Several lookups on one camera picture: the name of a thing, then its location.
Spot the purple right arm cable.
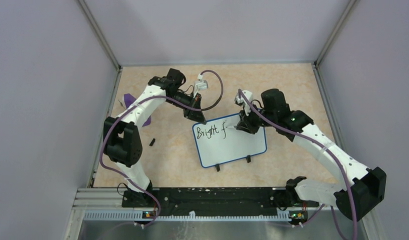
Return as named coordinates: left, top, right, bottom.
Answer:
left=237, top=88, right=359, bottom=240

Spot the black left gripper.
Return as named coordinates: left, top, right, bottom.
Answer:
left=167, top=91, right=207, bottom=125

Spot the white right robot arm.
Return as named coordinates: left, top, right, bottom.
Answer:
left=234, top=88, right=387, bottom=221

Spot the aluminium frame rail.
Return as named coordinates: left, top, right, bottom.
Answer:
left=63, top=187, right=386, bottom=240

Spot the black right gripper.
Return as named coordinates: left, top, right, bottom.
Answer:
left=236, top=102, right=277, bottom=135

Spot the purple whiteboard eraser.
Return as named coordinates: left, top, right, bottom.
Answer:
left=122, top=93, right=153, bottom=129

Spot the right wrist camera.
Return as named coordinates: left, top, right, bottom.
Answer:
left=234, top=89, right=254, bottom=116

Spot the black marker cap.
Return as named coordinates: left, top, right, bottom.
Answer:
left=149, top=138, right=156, bottom=147

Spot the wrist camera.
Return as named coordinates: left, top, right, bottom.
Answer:
left=193, top=73, right=209, bottom=97
left=234, top=89, right=254, bottom=116

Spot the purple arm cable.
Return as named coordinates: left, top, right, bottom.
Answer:
left=237, top=88, right=359, bottom=240
left=99, top=69, right=225, bottom=229

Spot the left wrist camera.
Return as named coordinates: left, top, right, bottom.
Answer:
left=193, top=73, right=209, bottom=97

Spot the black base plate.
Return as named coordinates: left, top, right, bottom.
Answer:
left=121, top=187, right=319, bottom=217

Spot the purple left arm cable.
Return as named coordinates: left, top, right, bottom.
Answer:
left=99, top=69, right=225, bottom=229

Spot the white slotted cable duct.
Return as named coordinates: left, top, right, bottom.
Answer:
left=83, top=210, right=291, bottom=222

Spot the blue framed whiteboard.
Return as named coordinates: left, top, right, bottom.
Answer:
left=192, top=113, right=268, bottom=168

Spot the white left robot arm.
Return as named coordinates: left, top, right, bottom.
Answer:
left=103, top=68, right=206, bottom=207

